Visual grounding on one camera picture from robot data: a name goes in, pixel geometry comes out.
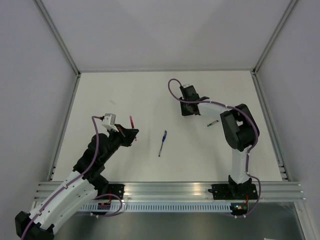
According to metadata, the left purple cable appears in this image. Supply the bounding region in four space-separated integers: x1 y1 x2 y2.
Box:
19 115 123 240

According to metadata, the left aluminium frame post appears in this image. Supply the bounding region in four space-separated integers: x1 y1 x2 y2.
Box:
33 0 81 76

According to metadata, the aluminium mounting rail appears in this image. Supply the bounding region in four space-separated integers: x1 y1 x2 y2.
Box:
115 181 306 203

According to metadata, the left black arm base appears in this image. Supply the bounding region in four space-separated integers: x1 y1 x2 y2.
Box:
95 183 125 200

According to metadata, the green pen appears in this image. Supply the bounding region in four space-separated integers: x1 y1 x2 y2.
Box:
207 120 219 127

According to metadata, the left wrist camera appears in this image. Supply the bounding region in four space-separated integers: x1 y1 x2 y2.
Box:
101 113 119 132

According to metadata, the aluminium frame post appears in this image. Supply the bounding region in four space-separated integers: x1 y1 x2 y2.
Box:
33 0 81 76
251 0 300 76

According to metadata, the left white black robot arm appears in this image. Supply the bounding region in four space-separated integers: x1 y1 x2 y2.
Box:
14 124 139 240

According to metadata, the red gel pen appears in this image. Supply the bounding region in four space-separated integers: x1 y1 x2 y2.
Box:
129 115 137 141

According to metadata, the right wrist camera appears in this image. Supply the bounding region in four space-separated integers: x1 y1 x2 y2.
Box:
182 84 192 88

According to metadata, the white slotted cable duct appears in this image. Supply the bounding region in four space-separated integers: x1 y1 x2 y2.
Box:
79 201 232 214

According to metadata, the blue gel pen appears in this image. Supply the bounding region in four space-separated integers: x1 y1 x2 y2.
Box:
158 130 168 158

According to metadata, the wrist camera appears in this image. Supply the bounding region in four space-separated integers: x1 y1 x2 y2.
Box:
182 84 192 88
101 113 119 132

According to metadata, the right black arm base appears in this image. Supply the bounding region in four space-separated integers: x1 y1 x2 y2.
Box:
208 175 258 200

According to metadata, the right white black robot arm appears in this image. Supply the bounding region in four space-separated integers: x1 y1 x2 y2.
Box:
179 85 260 199

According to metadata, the right aluminium frame post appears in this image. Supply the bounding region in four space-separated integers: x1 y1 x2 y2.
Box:
251 0 300 76

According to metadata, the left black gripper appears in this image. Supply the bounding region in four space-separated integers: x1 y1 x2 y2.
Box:
101 124 139 163

